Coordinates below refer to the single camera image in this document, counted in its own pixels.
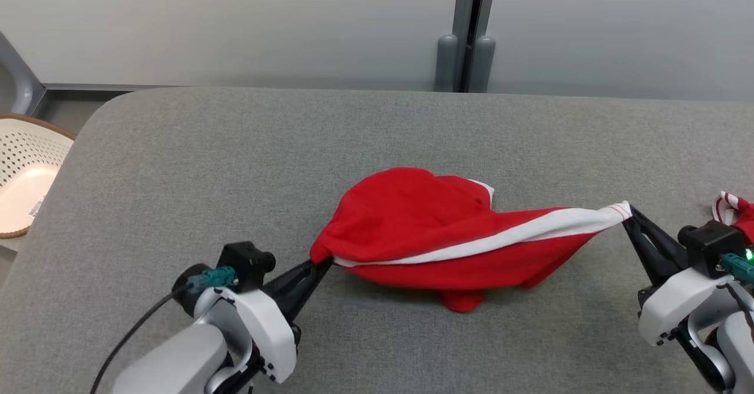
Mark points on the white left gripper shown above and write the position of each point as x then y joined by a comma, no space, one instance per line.
268,329

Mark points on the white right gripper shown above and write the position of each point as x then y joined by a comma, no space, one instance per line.
671,303

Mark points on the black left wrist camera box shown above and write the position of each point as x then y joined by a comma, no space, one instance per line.
244,264

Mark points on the red shorts white side stripe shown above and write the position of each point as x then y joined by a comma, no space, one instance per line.
424,223

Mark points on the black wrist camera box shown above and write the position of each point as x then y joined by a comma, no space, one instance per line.
710,244
244,264

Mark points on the red jersey shirt white sleeves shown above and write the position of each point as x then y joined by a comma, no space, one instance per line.
743,217

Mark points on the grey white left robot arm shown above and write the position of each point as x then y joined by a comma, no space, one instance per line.
171,358

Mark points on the grey partition joint post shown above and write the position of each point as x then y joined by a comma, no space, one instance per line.
465,5

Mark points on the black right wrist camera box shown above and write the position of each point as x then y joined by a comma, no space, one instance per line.
710,244

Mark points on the cream perforated laundry basket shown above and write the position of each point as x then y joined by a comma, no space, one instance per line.
29,170

